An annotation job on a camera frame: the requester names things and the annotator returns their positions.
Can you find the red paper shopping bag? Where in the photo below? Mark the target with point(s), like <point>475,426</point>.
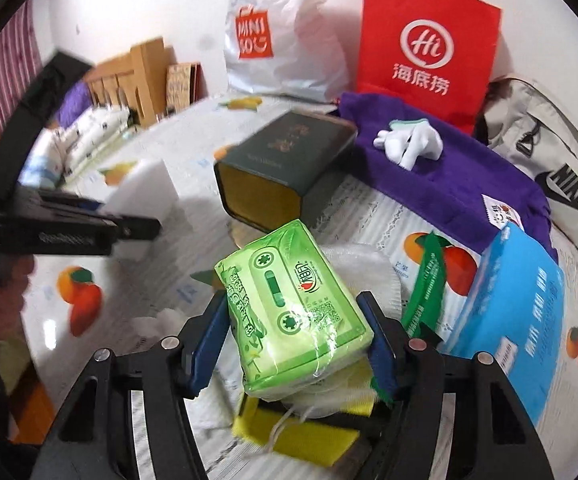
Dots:
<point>436,55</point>

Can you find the white foam block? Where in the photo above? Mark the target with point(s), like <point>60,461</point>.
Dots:
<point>138,188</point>

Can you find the dark green tea tin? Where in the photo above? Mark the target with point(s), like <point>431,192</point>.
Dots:
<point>287,170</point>

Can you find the green wet wipe sachet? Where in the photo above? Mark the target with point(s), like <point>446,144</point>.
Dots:
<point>425,303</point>

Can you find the wooden headboard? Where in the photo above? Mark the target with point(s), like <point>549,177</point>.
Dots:
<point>135,79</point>

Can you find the grey Nike bag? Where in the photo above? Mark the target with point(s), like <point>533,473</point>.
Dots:
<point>529,128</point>

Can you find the white sock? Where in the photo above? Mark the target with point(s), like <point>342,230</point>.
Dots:
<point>405,141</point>

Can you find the green tissue pack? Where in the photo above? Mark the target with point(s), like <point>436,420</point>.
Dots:
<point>268,284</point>

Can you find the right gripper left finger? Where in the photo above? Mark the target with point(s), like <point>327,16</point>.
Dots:
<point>202,340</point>

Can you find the white Miniso plastic bag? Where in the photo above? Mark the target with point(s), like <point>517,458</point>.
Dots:
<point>284,48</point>

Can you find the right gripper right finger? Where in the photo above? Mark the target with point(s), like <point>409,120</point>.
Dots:
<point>386,354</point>

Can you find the floral white pillow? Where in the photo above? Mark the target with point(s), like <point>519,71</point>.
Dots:
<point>58,153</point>

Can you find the striped red curtain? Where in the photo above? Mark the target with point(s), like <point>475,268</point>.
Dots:
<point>19,59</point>

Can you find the blue tissue pack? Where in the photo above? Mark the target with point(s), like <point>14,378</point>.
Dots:
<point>514,312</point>

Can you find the purple towel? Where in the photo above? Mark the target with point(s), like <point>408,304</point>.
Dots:
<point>448,192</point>

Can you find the left hand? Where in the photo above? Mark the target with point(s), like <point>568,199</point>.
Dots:
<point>12,295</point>

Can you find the small red white packet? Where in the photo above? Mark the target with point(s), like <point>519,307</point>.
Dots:
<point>500,213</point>

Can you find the yellow sponge cloth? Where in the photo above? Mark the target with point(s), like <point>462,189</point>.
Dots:
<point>300,425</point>

